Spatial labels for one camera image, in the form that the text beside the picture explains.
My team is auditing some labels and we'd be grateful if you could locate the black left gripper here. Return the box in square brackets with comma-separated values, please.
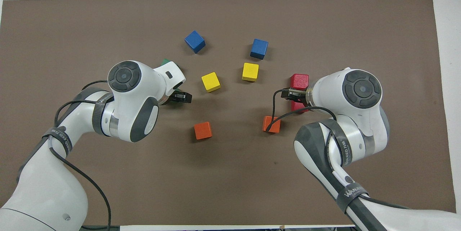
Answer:
[166, 90, 193, 106]

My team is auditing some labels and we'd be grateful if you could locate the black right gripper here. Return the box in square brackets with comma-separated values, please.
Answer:
[282, 88, 309, 102]

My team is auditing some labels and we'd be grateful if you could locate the red wooden cube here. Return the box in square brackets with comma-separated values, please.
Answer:
[290, 99, 311, 114]
[291, 74, 309, 90]

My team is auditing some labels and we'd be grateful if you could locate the yellow wooden cube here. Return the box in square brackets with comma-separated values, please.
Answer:
[201, 72, 221, 93]
[242, 62, 260, 82]

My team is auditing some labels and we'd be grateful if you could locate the orange wooden cube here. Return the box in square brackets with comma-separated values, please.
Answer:
[263, 116, 281, 134]
[194, 121, 213, 140]

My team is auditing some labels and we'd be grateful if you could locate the blue wooden cube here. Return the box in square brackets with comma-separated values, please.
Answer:
[184, 30, 206, 54]
[250, 38, 269, 60]

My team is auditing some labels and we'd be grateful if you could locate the brown table mat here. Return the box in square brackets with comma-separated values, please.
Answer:
[0, 0, 456, 226]

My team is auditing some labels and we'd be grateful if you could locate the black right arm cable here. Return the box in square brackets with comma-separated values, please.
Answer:
[268, 88, 341, 168]

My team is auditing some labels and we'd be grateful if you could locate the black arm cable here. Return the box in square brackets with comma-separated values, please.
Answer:
[268, 88, 341, 168]
[49, 80, 112, 231]

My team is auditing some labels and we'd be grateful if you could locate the grey velcro cable strap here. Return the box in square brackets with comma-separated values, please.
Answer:
[42, 126, 73, 156]
[92, 92, 115, 137]
[322, 119, 355, 166]
[336, 185, 370, 213]

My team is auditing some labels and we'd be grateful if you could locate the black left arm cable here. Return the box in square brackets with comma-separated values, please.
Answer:
[49, 80, 112, 231]

